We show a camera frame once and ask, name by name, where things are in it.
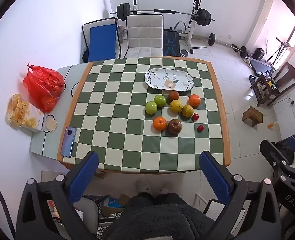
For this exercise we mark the grey treadmill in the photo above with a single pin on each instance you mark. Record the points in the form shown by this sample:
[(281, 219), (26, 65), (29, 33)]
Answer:
[(261, 65)]

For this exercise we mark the barbell with black plates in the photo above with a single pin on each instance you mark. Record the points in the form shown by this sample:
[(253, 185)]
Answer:
[(162, 11)]

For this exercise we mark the orange bottle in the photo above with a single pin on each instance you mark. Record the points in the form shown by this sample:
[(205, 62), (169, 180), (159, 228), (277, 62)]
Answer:
[(271, 125)]

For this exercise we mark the black speaker box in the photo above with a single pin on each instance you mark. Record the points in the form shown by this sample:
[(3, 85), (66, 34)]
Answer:
[(258, 53)]

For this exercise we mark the green apple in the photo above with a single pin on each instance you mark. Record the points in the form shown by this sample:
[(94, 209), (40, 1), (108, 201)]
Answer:
[(151, 107), (160, 100)]

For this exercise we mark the clear bag of yellow chips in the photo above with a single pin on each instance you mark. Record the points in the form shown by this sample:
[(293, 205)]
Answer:
[(18, 111)]

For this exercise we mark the white stool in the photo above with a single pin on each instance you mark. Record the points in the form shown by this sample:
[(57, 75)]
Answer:
[(220, 205)]

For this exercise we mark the dark wooden chair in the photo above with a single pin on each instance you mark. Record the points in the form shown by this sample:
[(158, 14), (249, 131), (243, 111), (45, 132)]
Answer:
[(285, 78)]

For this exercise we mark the floral oval plate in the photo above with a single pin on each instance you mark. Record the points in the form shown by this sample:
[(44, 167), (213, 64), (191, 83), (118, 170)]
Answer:
[(160, 78)]

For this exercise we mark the green white checkered tablecloth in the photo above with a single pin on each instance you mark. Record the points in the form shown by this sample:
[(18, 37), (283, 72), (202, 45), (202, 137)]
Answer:
[(112, 105)]

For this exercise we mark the dark red-orange round fruit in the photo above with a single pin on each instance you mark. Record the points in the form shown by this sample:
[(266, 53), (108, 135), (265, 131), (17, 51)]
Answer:
[(173, 95)]

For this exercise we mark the person's dark fleece clothing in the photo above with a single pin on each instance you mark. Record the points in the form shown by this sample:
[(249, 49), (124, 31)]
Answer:
[(160, 217)]

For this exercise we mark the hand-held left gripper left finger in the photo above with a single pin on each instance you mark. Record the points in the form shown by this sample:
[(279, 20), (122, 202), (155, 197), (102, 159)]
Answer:
[(83, 177)]

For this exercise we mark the red apple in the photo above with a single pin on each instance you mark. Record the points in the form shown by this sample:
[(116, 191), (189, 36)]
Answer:
[(175, 126)]

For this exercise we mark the white weight rack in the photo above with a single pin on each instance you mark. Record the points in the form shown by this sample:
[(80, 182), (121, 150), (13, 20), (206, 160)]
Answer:
[(196, 25)]

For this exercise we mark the yellow pear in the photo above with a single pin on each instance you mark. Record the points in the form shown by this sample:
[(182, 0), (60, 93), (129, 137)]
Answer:
[(187, 110), (176, 105)]

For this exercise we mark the black blue weight bench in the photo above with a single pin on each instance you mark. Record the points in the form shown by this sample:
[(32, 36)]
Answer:
[(171, 43)]

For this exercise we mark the small wooden stool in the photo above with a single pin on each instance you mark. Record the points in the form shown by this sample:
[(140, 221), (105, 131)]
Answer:
[(253, 115)]

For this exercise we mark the small dumbbell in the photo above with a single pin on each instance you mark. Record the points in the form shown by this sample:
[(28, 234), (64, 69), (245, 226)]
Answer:
[(184, 53)]

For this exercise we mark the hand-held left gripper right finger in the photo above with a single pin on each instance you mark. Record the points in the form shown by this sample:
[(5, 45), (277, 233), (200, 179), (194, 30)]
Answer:
[(215, 177)]

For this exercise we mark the blue smartphone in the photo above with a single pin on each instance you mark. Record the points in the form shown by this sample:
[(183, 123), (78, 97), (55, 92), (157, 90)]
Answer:
[(68, 142)]

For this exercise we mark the open cardboard box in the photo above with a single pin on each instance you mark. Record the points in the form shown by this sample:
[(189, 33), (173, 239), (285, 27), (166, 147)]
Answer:
[(112, 203)]

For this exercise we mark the orange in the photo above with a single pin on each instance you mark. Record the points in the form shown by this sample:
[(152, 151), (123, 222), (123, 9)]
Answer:
[(194, 100), (160, 124)]

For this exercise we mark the red plastic bag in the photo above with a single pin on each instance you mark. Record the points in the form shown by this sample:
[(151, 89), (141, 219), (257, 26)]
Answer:
[(43, 87)]

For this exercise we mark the grey fuzzy slipper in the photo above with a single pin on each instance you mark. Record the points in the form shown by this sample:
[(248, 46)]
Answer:
[(165, 187), (142, 185)]

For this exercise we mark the white padded chair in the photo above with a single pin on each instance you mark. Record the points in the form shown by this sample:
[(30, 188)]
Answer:
[(143, 35)]

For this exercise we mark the small red fruit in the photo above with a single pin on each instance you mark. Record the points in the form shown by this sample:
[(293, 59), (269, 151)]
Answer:
[(195, 116), (200, 128)]

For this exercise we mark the long barbell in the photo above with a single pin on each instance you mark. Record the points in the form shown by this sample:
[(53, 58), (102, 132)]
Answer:
[(227, 45)]

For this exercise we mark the black loose bar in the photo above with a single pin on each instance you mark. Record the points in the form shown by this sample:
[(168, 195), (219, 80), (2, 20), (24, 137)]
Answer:
[(200, 47)]

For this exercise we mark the black plastic crate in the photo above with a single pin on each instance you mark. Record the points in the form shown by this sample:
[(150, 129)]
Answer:
[(254, 83)]

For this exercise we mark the black tripod stand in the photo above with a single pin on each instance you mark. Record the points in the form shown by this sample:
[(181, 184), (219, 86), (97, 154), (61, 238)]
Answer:
[(280, 48)]

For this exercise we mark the white cardboard box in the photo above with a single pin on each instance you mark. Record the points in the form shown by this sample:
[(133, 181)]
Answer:
[(38, 120)]

